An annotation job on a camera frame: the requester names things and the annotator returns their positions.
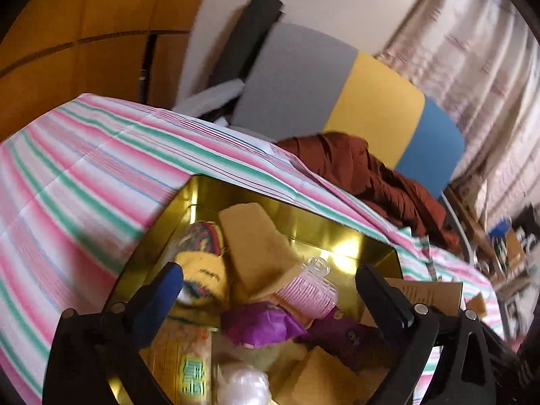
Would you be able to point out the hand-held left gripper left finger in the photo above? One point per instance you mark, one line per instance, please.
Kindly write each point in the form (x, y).
(164, 295)

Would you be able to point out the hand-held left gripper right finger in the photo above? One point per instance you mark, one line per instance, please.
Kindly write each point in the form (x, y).
(388, 299)

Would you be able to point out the yellow printed packet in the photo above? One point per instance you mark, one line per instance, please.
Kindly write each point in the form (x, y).
(202, 272)

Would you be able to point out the small purple snack packet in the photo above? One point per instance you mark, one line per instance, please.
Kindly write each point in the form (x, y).
(337, 337)

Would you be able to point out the multicoloured round item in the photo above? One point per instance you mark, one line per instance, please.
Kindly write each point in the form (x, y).
(202, 236)

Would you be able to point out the yellow packet with green label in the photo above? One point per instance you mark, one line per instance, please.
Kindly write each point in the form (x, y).
(185, 363)

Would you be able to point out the pink hair roller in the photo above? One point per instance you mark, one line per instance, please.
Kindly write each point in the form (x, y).
(306, 293)

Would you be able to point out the gold tin box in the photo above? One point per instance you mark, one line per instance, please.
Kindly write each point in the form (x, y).
(329, 236)

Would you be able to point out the large purple snack packet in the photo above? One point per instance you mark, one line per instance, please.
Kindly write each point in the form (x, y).
(257, 325)

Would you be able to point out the tan sponge slab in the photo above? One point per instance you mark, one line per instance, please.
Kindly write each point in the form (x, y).
(320, 375)

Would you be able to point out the large tan sponge block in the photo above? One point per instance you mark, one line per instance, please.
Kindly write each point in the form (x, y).
(253, 244)

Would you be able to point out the clear plastic bag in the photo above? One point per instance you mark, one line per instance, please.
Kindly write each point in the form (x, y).
(244, 386)

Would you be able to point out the cream cardboard box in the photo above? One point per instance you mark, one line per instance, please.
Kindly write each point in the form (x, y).
(434, 295)

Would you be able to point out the small tan sponge block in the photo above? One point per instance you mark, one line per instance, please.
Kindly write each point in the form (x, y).
(478, 304)

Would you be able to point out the reddish brown cloth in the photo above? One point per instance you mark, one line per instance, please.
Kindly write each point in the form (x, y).
(358, 168)

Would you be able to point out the striped pink green tablecloth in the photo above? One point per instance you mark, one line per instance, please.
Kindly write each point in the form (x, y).
(63, 177)

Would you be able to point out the grey yellow blue chair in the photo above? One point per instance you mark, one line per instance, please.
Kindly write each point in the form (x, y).
(303, 76)

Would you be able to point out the pink patterned curtain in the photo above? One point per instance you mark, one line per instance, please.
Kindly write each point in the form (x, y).
(485, 50)

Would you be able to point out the wooden cabinet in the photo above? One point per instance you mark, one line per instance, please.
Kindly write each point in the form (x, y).
(84, 8)

